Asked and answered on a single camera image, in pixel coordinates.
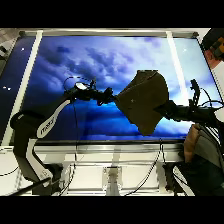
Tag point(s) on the tan garment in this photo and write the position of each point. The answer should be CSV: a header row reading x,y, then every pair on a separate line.
x,y
191,143

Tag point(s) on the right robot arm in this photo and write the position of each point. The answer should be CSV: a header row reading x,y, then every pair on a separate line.
x,y
196,115

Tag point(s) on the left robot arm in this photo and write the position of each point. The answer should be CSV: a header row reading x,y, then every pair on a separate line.
x,y
50,120

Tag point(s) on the brown garment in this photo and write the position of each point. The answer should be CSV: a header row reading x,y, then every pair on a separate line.
x,y
143,100

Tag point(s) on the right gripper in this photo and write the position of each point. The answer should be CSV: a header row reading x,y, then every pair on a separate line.
x,y
166,110

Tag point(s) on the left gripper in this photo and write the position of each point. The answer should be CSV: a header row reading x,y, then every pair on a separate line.
x,y
106,97

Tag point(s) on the grey garment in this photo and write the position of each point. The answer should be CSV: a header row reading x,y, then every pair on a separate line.
x,y
210,148

